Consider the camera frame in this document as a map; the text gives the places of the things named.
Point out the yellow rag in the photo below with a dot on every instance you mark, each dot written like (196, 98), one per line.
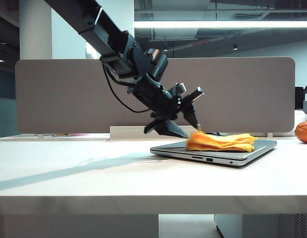
(218, 143)

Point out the long ceiling light strip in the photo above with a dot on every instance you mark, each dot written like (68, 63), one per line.
(218, 24)

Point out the brown fabric desk divider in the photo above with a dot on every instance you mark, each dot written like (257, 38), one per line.
(69, 99)

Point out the white square pillar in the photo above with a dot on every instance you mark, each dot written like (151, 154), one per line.
(34, 29)

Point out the orange round fruit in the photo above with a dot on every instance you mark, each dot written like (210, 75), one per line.
(304, 132)

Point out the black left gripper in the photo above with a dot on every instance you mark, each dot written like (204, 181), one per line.
(156, 99)

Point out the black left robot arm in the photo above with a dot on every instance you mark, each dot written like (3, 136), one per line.
(104, 29)

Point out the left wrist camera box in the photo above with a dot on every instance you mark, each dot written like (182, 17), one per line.
(179, 88)

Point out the small grey divider bracket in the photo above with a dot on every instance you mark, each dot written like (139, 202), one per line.
(269, 135)

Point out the pink papers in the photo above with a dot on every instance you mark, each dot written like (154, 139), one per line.
(69, 135)

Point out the white rounded container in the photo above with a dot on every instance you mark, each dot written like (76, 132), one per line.
(300, 117)

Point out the grey Dell laptop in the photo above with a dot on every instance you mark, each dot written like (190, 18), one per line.
(218, 158)

